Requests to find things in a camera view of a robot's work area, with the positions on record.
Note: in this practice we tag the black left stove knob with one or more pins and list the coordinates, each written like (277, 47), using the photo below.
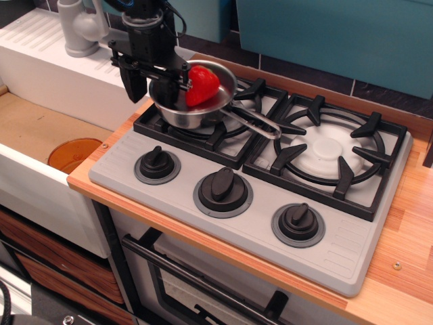
(157, 167)

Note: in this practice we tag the stainless steel saucepan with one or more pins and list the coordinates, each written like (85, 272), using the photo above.
(214, 110)

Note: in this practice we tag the black right burner grate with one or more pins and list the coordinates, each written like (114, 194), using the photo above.
(349, 161)

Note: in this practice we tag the oven door with black handle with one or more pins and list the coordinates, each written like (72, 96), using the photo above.
(189, 286)

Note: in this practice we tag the wooden drawer fronts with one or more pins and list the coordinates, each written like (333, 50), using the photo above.
(64, 268)

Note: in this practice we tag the black right stove knob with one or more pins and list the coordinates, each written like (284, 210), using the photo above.
(298, 225)

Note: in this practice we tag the red plastic toy strawberry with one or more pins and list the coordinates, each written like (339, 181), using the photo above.
(204, 85)

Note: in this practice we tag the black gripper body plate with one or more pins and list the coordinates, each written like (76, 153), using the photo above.
(154, 50)

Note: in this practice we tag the grey toy faucet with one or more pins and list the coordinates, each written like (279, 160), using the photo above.
(82, 31)

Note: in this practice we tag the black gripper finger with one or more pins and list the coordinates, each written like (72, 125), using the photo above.
(166, 92)
(134, 82)

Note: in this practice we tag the white toy sink unit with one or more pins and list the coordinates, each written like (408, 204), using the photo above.
(48, 98)

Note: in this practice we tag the black stove knob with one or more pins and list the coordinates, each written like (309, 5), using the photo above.
(298, 225)
(157, 167)
(223, 194)

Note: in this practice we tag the black burner grate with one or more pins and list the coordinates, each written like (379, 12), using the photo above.
(349, 161)
(228, 142)

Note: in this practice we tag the black left burner grate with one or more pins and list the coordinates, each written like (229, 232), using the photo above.
(228, 142)

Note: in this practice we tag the black middle stove knob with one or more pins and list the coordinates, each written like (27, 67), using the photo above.
(223, 194)

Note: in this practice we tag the grey toy stove top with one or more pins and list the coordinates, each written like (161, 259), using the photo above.
(339, 261)

